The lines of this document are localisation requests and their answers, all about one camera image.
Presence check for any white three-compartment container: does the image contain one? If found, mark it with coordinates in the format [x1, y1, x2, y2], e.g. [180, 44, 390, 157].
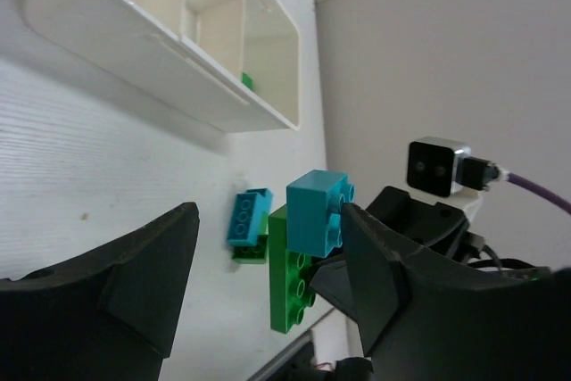
[24, 0, 300, 133]

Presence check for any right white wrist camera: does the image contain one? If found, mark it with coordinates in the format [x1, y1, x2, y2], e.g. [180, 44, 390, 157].
[406, 137, 471, 198]

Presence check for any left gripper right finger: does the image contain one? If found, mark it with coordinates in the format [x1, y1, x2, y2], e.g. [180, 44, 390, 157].
[342, 203, 570, 380]

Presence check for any teal square lego brick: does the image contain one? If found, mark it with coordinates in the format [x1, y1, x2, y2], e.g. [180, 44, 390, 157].
[286, 170, 355, 258]

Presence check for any small green lego brick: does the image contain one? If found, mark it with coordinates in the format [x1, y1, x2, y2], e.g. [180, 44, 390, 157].
[232, 234, 268, 265]

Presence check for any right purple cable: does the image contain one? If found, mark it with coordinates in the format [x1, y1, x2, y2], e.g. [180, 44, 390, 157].
[461, 155, 571, 217]

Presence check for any green long lego brick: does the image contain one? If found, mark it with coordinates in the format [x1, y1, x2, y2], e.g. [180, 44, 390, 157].
[268, 204, 316, 334]

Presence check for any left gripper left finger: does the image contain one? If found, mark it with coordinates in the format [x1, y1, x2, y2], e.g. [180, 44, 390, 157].
[1, 203, 199, 380]

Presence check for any teal long lego brick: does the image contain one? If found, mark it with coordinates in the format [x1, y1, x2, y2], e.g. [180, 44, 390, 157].
[227, 188, 273, 247]

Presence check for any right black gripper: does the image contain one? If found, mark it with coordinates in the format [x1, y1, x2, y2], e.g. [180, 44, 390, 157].
[310, 186, 552, 321]

